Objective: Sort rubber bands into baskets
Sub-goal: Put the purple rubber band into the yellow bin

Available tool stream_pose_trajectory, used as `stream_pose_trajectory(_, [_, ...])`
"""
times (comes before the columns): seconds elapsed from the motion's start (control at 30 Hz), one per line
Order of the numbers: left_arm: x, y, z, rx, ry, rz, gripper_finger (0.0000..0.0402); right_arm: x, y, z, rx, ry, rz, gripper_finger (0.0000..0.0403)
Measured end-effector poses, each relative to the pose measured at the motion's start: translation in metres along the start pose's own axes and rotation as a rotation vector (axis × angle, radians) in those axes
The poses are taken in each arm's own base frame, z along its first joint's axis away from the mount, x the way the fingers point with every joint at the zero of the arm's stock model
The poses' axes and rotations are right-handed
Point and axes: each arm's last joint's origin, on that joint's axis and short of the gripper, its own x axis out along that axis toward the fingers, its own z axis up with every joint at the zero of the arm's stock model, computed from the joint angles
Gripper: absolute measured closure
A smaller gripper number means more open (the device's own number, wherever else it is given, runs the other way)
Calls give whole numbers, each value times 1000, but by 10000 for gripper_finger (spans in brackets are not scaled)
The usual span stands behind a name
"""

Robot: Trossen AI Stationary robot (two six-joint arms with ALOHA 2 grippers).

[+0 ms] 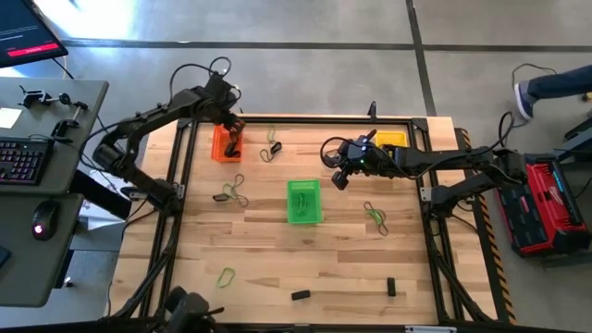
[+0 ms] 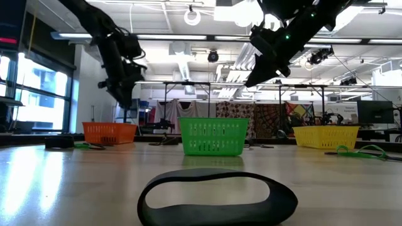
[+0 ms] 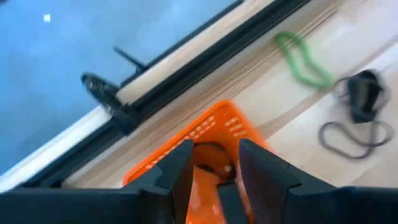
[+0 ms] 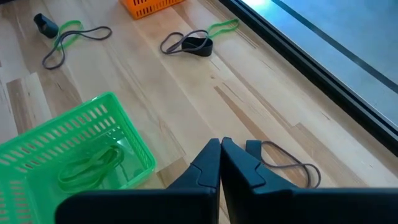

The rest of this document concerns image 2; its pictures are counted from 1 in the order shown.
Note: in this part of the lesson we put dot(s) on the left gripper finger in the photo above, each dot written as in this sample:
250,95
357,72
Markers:
129,99
120,99

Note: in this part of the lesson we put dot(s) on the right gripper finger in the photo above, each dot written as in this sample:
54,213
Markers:
260,75
284,71

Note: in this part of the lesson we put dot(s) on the green rubber band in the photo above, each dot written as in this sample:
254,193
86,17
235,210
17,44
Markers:
345,153
81,146

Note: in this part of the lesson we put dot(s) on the wide black rubber band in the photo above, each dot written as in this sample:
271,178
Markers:
59,142
220,216

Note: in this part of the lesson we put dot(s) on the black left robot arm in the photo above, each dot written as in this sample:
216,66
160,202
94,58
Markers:
91,19

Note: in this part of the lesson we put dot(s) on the black background robot arm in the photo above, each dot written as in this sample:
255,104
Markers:
160,125
329,118

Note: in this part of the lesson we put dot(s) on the screen on stand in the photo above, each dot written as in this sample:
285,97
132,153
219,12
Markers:
135,113

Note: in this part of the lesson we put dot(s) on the blue storage bins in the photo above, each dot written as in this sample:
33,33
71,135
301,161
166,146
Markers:
144,104

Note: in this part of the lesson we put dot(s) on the black ceiling spotlight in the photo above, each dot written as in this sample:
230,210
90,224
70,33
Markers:
317,58
213,57

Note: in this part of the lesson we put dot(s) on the orange plastic basket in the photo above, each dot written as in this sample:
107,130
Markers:
110,133

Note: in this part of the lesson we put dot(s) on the dark patterned cloth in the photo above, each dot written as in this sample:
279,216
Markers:
268,116

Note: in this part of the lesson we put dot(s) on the brown patterned cloth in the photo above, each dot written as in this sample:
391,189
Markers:
235,110

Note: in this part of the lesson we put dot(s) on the colourful geometric cloth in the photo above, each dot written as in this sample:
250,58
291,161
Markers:
300,111

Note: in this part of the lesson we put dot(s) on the white draped cloth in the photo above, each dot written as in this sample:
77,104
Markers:
188,111

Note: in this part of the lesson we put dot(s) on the black beam with lights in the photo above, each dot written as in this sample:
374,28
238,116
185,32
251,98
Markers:
210,38

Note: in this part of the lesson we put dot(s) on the black track lights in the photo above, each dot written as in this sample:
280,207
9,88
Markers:
348,82

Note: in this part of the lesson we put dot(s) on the green plastic basket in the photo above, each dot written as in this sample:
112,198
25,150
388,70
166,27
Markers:
213,120

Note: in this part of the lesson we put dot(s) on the yellow plastic basket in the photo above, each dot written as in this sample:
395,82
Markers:
326,128

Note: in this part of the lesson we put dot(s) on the black background monitor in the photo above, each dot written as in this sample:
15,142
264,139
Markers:
375,112

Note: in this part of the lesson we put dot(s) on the grey desk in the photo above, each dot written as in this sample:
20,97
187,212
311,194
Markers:
9,102

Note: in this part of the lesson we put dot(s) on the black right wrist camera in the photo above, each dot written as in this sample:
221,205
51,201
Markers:
262,39

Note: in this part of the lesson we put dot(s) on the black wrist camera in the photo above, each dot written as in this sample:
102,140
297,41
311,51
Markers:
262,39
132,47

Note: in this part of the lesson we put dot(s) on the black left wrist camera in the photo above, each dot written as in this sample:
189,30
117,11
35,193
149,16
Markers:
132,47

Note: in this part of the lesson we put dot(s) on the black background table frame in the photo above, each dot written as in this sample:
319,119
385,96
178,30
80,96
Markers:
165,100
323,103

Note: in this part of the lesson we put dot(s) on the black aluminium table frame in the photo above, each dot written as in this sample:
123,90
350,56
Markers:
28,139

